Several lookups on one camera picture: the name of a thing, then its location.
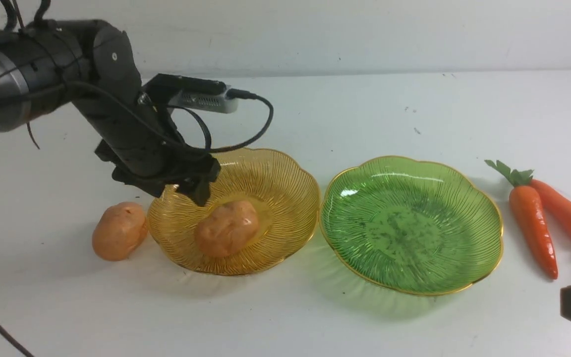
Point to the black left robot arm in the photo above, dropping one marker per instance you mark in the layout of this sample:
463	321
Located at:
90	64

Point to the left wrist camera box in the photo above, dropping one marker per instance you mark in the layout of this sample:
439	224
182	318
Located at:
201	94

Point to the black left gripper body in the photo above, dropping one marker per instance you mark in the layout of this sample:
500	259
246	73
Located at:
139	140

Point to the toy carrot with leaves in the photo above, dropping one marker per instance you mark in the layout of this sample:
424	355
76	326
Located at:
526	206

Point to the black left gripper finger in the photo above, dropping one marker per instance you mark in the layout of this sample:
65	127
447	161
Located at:
197	190

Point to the toy potato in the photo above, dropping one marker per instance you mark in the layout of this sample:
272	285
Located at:
120	231
227	230

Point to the amber ribbed plastic plate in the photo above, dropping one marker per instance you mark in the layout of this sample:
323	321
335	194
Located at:
285	196

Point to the green ribbed plastic plate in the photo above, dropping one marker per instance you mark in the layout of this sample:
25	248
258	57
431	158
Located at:
417	227

